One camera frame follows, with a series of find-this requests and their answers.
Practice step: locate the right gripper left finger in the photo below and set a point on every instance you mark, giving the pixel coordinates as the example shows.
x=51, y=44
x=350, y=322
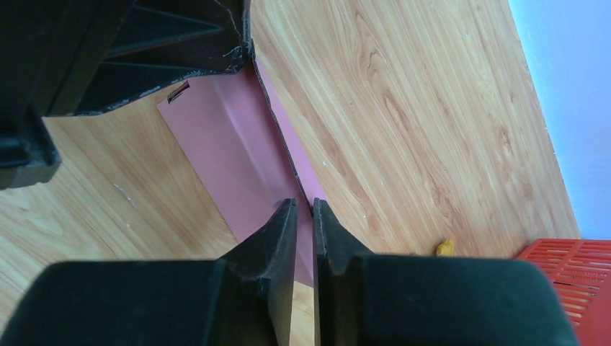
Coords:
x=242, y=298

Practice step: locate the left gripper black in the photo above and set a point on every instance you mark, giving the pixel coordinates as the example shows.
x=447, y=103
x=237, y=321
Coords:
x=85, y=58

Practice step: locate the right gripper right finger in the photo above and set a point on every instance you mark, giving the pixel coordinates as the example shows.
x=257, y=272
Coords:
x=365, y=298

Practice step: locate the pink paper box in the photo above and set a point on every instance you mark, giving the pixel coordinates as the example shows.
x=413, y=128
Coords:
x=240, y=142

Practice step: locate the yellow fried food toy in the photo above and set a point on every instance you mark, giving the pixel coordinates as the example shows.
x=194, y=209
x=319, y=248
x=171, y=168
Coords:
x=445, y=248

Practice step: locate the red plastic basket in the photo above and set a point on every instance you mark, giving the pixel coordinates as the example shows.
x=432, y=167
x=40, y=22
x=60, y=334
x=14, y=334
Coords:
x=579, y=270

